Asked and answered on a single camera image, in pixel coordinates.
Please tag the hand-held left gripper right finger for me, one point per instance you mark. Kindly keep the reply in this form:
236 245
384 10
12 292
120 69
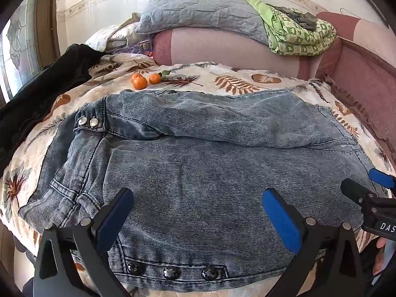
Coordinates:
283 219

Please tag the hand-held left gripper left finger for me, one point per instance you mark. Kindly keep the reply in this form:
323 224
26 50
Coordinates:
113 219

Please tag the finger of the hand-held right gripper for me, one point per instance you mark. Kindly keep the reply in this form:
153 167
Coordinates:
355 191
382 178

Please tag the blue denim pants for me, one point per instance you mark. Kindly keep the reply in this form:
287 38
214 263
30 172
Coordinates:
198 167

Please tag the person's right hand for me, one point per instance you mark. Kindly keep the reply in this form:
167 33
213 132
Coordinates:
382 256

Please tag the pink padded headboard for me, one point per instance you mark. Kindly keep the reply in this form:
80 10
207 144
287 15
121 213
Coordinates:
365 77

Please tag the tangerine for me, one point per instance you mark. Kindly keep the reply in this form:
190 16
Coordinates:
155 78
139 82

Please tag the black garment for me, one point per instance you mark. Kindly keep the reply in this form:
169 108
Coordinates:
46 92

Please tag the leaf print blanket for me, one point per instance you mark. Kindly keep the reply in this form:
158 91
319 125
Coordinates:
216 74

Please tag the green patterned folded blanket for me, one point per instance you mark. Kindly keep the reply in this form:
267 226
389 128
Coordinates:
294 38

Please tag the purple packet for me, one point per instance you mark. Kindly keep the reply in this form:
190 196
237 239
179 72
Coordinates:
140 48

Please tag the dark grey cloth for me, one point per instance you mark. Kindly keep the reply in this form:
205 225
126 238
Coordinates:
304 20

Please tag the pink white cushion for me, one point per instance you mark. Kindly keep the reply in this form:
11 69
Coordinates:
232 49

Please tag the white crumpled quilt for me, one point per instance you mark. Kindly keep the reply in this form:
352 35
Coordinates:
123 35

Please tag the patterned glass window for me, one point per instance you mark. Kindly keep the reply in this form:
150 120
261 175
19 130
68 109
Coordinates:
18 46

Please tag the grey quilted pillow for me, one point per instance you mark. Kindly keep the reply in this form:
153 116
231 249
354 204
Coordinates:
198 9

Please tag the brown wooden frame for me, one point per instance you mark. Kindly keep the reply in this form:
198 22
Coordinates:
46 21

